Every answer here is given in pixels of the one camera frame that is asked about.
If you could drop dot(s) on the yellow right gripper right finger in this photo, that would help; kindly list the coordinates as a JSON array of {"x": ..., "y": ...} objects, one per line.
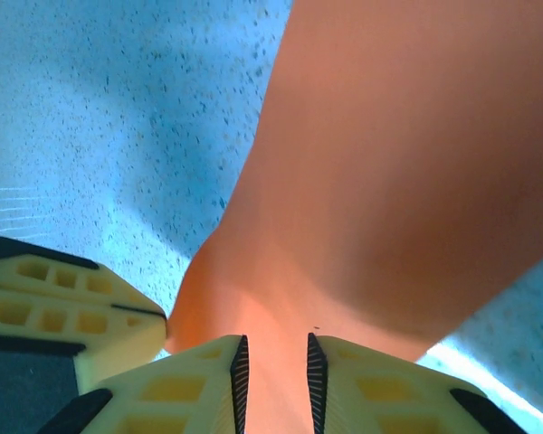
[{"x": 389, "y": 398}]

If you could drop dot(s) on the orange cloth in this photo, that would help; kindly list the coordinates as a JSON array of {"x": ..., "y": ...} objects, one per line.
[{"x": 366, "y": 181}]

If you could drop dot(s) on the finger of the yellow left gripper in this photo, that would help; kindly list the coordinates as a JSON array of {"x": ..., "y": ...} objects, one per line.
[
  {"x": 117, "y": 343},
  {"x": 72, "y": 289}
]

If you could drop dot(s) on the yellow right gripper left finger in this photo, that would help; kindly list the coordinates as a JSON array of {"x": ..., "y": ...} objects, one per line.
[{"x": 172, "y": 398}]

